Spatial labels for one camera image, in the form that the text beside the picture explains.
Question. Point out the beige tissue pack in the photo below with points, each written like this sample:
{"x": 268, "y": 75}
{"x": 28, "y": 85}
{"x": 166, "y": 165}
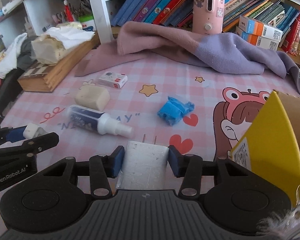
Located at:
{"x": 57, "y": 42}

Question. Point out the small white adapter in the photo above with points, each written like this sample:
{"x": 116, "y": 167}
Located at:
{"x": 33, "y": 131}

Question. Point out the white charger plug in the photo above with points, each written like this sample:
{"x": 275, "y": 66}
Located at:
{"x": 144, "y": 167}

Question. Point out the wooden chess box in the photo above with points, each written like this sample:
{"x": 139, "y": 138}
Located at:
{"x": 45, "y": 78}

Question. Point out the pink checkered tablecloth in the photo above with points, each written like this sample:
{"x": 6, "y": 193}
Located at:
{"x": 225, "y": 106}

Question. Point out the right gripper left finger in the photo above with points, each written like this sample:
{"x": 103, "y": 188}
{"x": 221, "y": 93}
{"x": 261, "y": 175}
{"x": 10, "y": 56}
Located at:
{"x": 103, "y": 167}

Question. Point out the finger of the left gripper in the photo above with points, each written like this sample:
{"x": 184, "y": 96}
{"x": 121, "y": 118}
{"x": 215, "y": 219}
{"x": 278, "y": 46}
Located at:
{"x": 34, "y": 146}
{"x": 9, "y": 134}

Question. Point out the pile of clothes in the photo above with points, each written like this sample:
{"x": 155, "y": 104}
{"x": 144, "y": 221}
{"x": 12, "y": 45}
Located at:
{"x": 14, "y": 61}

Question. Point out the pink purple blanket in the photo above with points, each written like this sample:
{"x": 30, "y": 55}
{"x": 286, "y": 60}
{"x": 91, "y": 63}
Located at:
{"x": 225, "y": 53}

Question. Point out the small white red box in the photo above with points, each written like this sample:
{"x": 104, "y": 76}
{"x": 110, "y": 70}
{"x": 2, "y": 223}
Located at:
{"x": 114, "y": 80}

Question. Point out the yellow cardboard box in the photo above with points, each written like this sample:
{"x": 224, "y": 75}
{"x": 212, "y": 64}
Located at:
{"x": 271, "y": 146}

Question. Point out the beige eraser block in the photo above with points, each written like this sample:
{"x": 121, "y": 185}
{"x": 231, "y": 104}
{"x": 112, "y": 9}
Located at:
{"x": 93, "y": 97}

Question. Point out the white blue spray bottle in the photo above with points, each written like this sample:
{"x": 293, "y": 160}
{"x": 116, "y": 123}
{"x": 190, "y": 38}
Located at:
{"x": 96, "y": 121}

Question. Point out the orange blue white carton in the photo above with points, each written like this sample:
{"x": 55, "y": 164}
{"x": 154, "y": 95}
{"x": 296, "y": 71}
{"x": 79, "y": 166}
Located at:
{"x": 254, "y": 27}

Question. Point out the blue cloth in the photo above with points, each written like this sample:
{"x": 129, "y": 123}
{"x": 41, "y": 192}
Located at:
{"x": 174, "y": 110}

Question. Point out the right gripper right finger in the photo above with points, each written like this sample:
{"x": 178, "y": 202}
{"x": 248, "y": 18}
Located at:
{"x": 188, "y": 167}

